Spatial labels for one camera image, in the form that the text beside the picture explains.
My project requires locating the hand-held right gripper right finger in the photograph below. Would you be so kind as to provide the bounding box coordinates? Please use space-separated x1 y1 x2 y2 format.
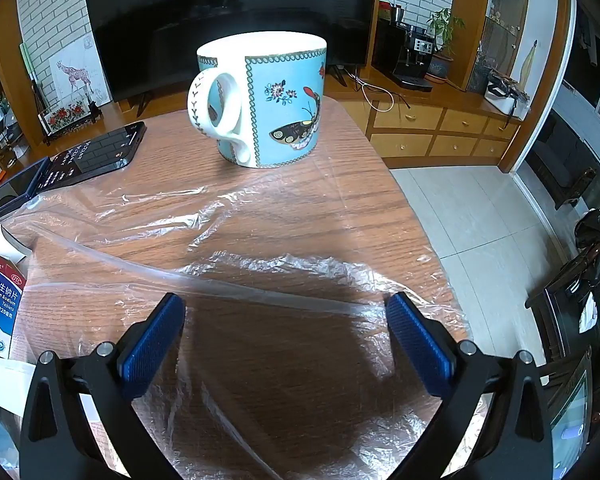
385 291 563 480

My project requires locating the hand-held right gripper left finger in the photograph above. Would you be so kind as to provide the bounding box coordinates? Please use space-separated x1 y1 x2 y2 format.
20 292 186 480

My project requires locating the blue red white medicine box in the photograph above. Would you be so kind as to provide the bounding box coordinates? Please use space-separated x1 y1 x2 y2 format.
0 224 31 361

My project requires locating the clear plastic sheet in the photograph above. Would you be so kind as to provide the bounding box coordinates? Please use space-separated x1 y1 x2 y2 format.
0 95 473 480

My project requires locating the dark framed glass panel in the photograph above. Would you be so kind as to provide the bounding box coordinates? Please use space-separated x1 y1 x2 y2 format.
550 360 593 466

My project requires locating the dark cloth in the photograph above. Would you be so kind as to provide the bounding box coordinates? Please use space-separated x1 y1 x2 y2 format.
575 208 600 281

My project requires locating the wooden television cabinet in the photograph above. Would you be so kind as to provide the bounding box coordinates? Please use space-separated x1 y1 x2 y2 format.
0 60 523 173

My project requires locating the dark wooden bench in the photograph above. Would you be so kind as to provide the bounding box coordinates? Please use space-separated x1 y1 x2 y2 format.
525 110 600 211

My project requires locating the white storage box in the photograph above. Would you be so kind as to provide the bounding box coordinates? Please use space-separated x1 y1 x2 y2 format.
484 72 531 121

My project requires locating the blue butterfly print mug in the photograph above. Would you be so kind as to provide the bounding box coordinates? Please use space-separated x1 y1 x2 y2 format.
187 31 328 169

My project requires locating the giraffe drawing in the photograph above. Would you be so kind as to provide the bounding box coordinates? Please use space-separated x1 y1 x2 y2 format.
49 37 111 106

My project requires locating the black coffee machine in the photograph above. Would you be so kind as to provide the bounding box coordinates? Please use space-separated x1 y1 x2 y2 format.
392 22 436 92

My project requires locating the white feather picture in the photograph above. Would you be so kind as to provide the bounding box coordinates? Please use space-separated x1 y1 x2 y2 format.
522 40 539 86

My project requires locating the green potted plant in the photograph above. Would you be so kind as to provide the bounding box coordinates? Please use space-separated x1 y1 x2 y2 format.
426 7 466 81

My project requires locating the black flat screen television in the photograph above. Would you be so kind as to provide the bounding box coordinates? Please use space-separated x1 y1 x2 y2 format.
82 0 383 117

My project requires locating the wooden glass door cabinet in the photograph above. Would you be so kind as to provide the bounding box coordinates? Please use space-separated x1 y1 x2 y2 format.
467 0 571 171

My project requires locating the red flower picture frame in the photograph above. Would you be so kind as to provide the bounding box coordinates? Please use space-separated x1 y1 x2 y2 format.
37 97 103 146

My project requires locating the white cable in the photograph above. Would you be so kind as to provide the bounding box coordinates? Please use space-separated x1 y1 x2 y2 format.
350 72 411 111

